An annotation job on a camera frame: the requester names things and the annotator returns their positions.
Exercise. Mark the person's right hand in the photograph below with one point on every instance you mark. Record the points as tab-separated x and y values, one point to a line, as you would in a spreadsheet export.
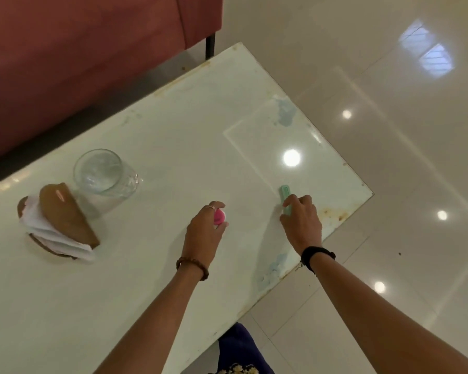
304	227

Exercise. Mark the person's left hand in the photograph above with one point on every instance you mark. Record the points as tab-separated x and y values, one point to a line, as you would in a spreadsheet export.
201	239

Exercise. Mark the person's left thumb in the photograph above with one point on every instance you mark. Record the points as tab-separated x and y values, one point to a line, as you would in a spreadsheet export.
222	227

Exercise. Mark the person's right middle finger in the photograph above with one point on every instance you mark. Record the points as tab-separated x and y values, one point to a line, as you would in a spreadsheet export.
306	200

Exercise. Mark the person's right thumb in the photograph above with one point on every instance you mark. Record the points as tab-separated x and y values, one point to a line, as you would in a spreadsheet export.
285	220

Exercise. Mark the pink round container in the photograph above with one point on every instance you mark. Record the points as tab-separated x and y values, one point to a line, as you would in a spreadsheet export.
219	217

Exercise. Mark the mint green stick tube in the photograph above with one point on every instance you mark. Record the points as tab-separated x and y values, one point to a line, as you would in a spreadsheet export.
285	192

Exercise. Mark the person's left forearm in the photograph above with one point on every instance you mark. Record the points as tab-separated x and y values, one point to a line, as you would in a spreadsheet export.
156	327

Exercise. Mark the person's right forearm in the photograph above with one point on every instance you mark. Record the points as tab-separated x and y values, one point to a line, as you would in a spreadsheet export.
374	323

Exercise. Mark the black wristband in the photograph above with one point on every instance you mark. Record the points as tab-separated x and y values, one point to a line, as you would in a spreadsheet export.
316	253

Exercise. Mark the person's blue clothing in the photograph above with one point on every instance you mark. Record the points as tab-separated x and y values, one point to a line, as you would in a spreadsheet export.
240	350

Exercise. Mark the clear glass jar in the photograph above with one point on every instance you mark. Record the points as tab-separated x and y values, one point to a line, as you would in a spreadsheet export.
101	173

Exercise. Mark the brown wooden napkin holder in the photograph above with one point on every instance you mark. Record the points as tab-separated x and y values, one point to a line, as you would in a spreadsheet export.
64	214

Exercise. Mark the white paper napkins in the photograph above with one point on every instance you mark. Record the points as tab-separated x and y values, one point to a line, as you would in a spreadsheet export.
43	227

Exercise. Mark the black sofa leg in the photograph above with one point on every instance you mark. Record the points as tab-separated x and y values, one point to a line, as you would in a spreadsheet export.
210	46

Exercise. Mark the red sofa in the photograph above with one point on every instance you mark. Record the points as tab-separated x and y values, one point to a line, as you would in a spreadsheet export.
74	62

